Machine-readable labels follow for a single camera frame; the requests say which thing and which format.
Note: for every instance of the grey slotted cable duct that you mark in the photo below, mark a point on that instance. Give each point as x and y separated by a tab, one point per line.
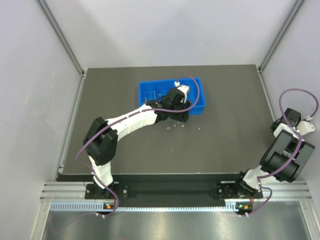
73	206

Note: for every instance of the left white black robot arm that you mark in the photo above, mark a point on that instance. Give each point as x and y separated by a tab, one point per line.
104	134

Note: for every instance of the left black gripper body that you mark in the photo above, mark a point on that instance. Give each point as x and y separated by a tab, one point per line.
182	116

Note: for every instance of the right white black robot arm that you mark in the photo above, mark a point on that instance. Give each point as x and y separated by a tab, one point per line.
283	160

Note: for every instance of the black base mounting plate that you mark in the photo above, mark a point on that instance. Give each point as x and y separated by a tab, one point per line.
214	185

